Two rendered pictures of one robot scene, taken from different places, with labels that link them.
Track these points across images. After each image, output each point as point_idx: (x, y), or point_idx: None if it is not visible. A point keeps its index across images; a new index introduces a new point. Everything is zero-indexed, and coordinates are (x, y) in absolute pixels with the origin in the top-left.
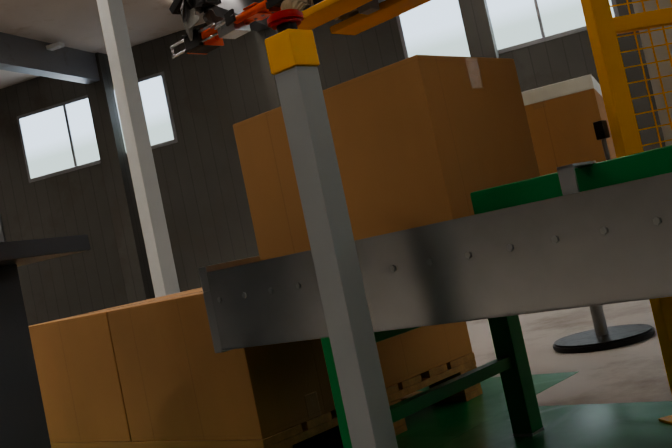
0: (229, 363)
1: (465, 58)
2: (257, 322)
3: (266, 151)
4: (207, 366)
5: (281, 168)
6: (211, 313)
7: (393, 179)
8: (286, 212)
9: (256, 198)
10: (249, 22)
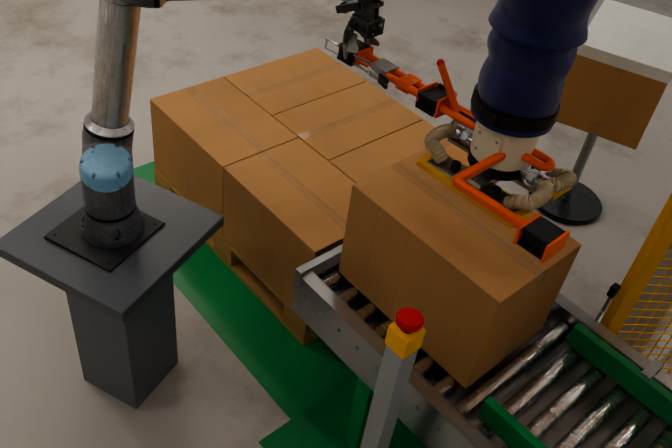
0: None
1: (539, 275)
2: (323, 329)
3: (370, 224)
4: (284, 263)
5: (376, 243)
6: (296, 294)
7: (445, 329)
8: (368, 264)
9: (351, 236)
10: (398, 77)
